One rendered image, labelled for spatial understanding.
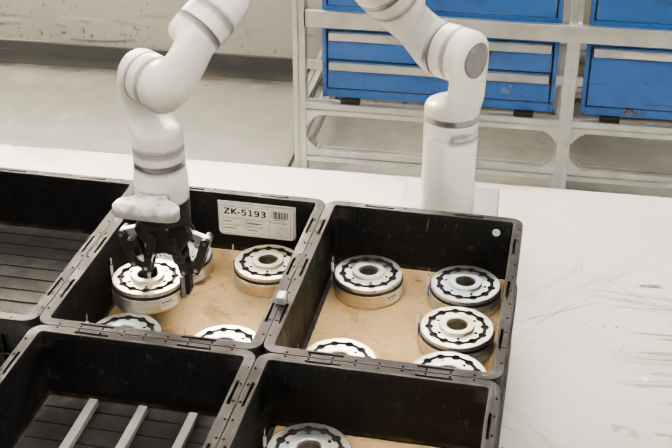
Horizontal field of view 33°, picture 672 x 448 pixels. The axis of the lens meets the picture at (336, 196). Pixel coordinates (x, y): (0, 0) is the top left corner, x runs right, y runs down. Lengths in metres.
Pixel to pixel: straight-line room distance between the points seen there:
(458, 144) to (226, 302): 0.48
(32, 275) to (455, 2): 1.97
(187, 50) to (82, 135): 2.75
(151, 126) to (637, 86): 2.25
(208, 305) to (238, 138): 2.45
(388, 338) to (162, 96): 0.47
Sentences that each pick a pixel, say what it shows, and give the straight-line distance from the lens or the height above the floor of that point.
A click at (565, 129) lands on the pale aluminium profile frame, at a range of 3.60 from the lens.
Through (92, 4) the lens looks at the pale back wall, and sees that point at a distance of 4.72.
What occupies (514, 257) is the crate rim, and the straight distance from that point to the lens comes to 1.63.
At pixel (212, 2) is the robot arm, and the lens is 1.51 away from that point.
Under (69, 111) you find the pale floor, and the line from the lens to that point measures 4.43.
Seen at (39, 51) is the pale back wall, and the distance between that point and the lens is 4.88.
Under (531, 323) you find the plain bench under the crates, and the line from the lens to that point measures 1.91.
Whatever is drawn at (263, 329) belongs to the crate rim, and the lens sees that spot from 1.47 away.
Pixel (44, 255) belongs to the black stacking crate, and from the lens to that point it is 1.87.
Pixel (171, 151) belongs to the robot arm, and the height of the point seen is 1.11.
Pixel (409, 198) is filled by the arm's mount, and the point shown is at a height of 0.80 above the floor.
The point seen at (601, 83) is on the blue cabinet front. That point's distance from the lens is 3.55.
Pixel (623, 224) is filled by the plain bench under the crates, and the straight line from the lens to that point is 2.22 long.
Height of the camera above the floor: 1.78
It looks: 29 degrees down
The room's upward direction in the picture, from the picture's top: straight up
